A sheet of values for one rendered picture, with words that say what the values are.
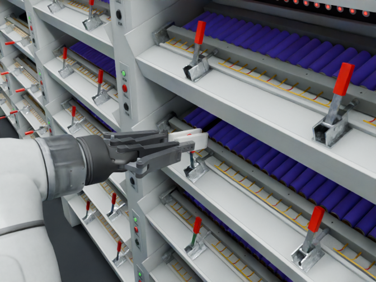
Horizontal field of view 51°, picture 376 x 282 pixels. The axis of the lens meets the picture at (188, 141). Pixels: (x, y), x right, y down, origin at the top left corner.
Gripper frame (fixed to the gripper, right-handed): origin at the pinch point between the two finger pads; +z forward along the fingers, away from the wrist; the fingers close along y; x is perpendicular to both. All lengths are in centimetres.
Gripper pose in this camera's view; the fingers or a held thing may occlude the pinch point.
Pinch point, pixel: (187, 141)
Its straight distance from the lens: 70.7
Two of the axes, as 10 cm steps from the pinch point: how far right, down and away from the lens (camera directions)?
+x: 1.1, -9.1, -4.1
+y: 5.7, 3.9, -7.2
